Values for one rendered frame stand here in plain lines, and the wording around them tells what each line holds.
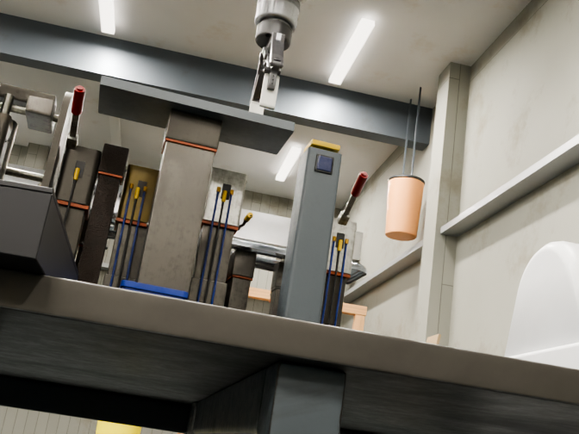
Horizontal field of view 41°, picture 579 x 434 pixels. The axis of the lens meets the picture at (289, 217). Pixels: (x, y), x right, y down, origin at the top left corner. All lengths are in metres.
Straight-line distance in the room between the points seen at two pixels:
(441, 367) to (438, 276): 5.98
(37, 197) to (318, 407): 0.37
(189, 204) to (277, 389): 0.64
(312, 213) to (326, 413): 0.67
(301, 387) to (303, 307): 0.58
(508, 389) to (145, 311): 0.40
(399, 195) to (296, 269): 6.17
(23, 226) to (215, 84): 7.30
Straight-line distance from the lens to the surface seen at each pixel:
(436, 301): 6.78
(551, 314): 3.31
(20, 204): 0.76
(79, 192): 1.54
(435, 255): 6.86
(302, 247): 1.44
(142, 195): 1.58
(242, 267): 1.73
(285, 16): 1.61
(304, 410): 0.85
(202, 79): 8.03
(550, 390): 0.91
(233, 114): 1.45
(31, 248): 0.75
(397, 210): 7.53
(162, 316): 0.80
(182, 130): 1.45
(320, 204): 1.47
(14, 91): 1.65
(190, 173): 1.43
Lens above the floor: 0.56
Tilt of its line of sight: 17 degrees up
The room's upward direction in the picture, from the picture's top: 9 degrees clockwise
